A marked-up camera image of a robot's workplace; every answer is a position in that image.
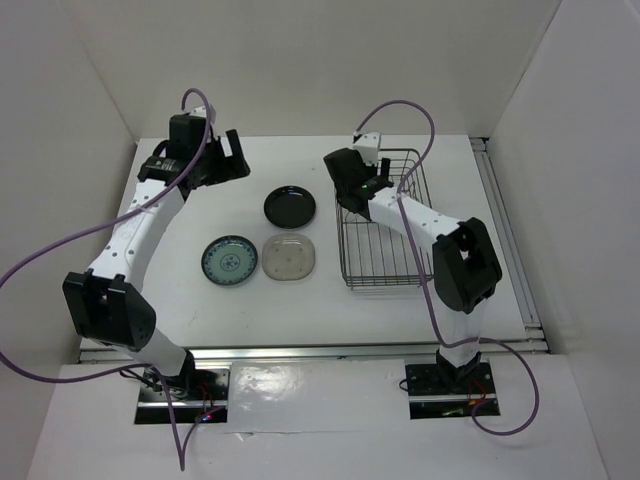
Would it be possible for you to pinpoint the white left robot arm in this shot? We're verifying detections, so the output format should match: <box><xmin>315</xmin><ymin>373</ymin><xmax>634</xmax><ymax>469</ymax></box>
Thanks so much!
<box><xmin>62</xmin><ymin>107</ymin><xmax>250</xmax><ymax>399</ymax></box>

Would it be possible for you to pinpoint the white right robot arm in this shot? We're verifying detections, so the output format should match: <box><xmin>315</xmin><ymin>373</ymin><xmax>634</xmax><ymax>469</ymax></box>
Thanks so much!
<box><xmin>324</xmin><ymin>148</ymin><xmax>503</xmax><ymax>392</ymax></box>

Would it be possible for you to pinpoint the black glossy round plate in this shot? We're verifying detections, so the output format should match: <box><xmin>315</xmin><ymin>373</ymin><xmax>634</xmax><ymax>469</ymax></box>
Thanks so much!
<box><xmin>263</xmin><ymin>185</ymin><xmax>316</xmax><ymax>230</ymax></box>

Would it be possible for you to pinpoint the blue floral ceramic plate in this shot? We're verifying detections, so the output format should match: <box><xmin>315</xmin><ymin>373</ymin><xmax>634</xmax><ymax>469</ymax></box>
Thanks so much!
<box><xmin>200</xmin><ymin>235</ymin><xmax>258</xmax><ymax>286</ymax></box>

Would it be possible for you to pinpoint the smoky grey glass plate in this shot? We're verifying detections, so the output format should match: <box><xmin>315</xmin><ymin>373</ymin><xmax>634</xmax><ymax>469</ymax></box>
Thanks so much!
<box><xmin>262</xmin><ymin>233</ymin><xmax>316</xmax><ymax>281</ymax></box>

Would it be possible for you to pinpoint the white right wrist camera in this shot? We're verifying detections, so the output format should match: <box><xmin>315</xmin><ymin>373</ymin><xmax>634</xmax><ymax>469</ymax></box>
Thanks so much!
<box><xmin>352</xmin><ymin>131</ymin><xmax>381</xmax><ymax>167</ymax></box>

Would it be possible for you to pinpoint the grey wire dish rack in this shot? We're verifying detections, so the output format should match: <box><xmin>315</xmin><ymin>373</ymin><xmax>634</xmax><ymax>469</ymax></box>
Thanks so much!
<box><xmin>335</xmin><ymin>147</ymin><xmax>432</xmax><ymax>291</ymax></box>

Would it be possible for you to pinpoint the aluminium right side rail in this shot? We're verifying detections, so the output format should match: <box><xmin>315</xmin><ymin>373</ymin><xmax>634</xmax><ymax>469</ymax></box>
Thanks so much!
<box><xmin>469</xmin><ymin>137</ymin><xmax>548</xmax><ymax>351</ymax></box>

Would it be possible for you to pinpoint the aluminium rail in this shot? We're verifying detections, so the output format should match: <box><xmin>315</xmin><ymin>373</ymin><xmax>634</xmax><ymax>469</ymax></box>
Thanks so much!
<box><xmin>469</xmin><ymin>137</ymin><xmax>548</xmax><ymax>351</ymax></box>
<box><xmin>77</xmin><ymin>329</ymin><xmax>550</xmax><ymax>364</ymax></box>

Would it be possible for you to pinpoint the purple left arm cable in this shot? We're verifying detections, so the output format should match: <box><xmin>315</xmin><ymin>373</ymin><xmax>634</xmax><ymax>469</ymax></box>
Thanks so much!
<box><xmin>0</xmin><ymin>88</ymin><xmax>216</xmax><ymax>472</ymax></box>

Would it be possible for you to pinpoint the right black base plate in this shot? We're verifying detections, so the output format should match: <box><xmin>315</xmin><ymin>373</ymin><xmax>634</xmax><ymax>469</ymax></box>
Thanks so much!
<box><xmin>398</xmin><ymin>362</ymin><xmax>500</xmax><ymax>420</ymax></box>

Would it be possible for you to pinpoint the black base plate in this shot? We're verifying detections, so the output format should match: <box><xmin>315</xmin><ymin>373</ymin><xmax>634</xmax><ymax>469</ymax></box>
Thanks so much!
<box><xmin>398</xmin><ymin>362</ymin><xmax>500</xmax><ymax>420</ymax></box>
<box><xmin>134</xmin><ymin>368</ymin><xmax>231</xmax><ymax>425</ymax></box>

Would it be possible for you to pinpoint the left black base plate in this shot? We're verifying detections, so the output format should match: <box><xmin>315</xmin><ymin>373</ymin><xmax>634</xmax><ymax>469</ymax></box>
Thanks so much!
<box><xmin>134</xmin><ymin>368</ymin><xmax>231</xmax><ymax>425</ymax></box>

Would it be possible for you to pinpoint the aluminium front rail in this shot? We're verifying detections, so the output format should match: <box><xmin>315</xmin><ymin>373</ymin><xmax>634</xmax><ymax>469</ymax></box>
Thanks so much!
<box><xmin>77</xmin><ymin>329</ymin><xmax>550</xmax><ymax>364</ymax></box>

